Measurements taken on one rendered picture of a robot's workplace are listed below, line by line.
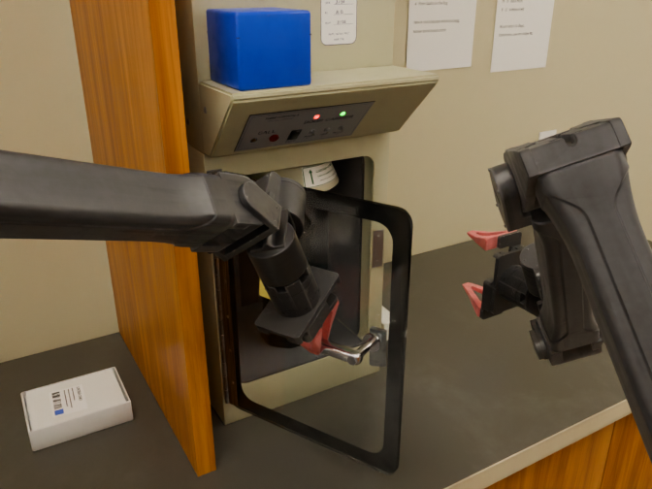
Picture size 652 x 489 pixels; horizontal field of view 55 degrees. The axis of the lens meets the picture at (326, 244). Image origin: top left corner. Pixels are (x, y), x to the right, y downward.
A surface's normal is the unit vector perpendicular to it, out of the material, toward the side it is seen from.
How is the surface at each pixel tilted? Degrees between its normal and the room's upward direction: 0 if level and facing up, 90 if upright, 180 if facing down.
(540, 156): 56
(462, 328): 0
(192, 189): 48
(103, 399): 0
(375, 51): 90
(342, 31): 90
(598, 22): 90
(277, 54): 90
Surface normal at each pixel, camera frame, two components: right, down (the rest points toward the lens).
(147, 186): 0.76, -0.47
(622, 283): -0.27, -0.21
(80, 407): 0.00, -0.92
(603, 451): 0.50, 0.34
